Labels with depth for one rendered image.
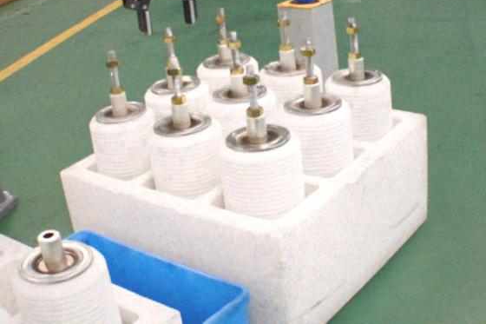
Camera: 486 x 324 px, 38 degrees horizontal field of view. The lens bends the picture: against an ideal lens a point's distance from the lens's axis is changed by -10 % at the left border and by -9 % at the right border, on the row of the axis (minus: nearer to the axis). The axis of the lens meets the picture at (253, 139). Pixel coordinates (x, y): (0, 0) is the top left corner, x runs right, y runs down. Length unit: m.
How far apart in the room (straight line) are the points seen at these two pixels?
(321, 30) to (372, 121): 0.28
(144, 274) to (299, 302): 0.21
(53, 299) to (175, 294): 0.31
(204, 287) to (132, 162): 0.22
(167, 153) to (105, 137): 0.12
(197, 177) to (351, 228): 0.20
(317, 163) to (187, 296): 0.23
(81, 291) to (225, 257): 0.28
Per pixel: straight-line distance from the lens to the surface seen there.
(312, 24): 1.25
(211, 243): 0.90
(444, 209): 1.23
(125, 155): 1.01
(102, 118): 1.03
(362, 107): 1.03
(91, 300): 0.67
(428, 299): 1.01
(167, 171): 0.94
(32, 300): 0.67
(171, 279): 0.93
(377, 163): 0.99
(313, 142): 0.94
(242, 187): 0.86
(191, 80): 1.12
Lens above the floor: 0.59
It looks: 22 degrees down
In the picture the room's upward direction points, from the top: 7 degrees counter-clockwise
